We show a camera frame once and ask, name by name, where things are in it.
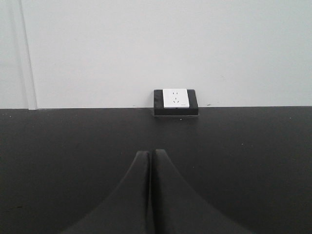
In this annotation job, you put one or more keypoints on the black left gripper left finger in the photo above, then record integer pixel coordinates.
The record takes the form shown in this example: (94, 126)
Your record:
(124, 211)

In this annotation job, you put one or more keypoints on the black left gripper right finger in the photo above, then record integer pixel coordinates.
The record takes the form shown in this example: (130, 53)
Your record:
(178, 208)

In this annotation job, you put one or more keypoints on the black white power outlet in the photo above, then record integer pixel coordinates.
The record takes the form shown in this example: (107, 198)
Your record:
(175, 102)

